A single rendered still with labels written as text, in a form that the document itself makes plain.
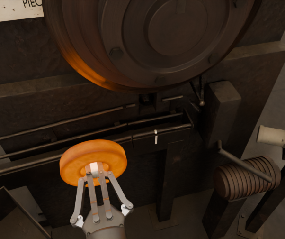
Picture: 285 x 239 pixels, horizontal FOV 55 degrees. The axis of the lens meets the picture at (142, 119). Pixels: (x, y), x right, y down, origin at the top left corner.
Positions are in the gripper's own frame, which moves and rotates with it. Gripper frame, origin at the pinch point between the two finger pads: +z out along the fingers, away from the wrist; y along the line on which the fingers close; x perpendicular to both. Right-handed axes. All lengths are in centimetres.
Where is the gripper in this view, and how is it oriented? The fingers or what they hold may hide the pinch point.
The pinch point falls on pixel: (93, 161)
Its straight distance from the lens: 65.0
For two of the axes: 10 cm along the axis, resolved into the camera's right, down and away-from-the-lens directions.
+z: -2.6, -7.5, 6.1
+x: 0.1, -6.4, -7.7
